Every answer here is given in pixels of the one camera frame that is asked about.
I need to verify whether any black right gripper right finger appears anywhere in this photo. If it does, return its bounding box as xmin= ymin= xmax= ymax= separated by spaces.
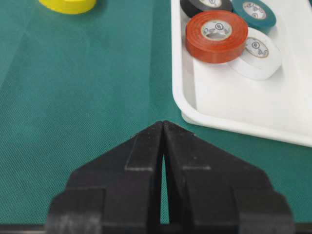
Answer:
xmin=163 ymin=121 xmax=295 ymax=234

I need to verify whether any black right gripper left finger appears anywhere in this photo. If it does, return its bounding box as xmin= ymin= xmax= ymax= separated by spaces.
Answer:
xmin=46 ymin=121 xmax=163 ymax=234

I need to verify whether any white tape roll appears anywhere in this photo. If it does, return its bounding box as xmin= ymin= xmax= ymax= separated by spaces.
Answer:
xmin=228 ymin=27 xmax=282 ymax=80

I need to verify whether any red tape roll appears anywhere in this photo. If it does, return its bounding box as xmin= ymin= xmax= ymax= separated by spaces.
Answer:
xmin=185 ymin=10 xmax=248 ymax=64

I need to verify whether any green tape roll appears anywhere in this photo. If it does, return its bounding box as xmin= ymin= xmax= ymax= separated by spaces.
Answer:
xmin=232 ymin=0 xmax=276 ymax=34

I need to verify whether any black tape roll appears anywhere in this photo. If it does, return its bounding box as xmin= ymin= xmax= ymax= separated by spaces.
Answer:
xmin=180 ymin=0 xmax=233 ymax=18

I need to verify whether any yellow tape roll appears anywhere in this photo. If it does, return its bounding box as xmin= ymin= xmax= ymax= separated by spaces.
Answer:
xmin=39 ymin=0 xmax=97 ymax=15

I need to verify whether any white plastic tray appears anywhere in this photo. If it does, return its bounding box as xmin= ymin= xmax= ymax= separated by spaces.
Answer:
xmin=171 ymin=0 xmax=312 ymax=146

